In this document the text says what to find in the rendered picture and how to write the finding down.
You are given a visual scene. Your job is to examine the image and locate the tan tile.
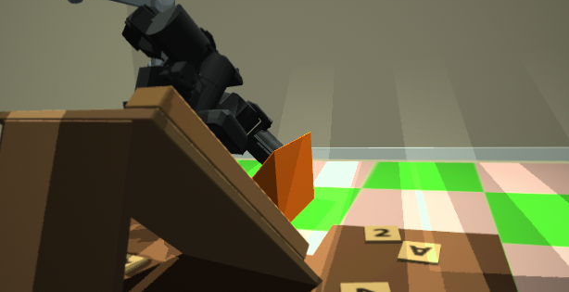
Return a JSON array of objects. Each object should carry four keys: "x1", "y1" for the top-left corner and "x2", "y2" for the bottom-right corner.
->
[{"x1": 124, "y1": 254, "x2": 148, "y2": 274}]

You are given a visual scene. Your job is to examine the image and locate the yellow letter tile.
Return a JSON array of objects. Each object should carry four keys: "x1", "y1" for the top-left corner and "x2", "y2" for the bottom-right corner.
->
[
  {"x1": 365, "y1": 225, "x2": 401, "y2": 243},
  {"x1": 398, "y1": 241, "x2": 441, "y2": 265},
  {"x1": 340, "y1": 282, "x2": 391, "y2": 292}
]

